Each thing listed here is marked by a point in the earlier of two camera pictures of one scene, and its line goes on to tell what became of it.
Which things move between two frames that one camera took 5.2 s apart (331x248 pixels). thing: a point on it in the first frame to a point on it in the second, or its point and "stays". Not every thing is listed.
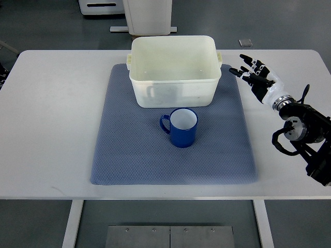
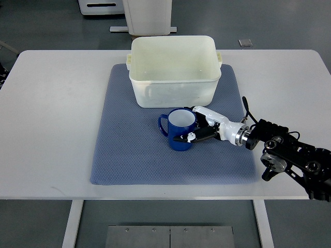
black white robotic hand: [267, 87] to [211, 124]
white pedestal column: [149, 17] stays
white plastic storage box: [175, 71] stays
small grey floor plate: [245, 43] stays
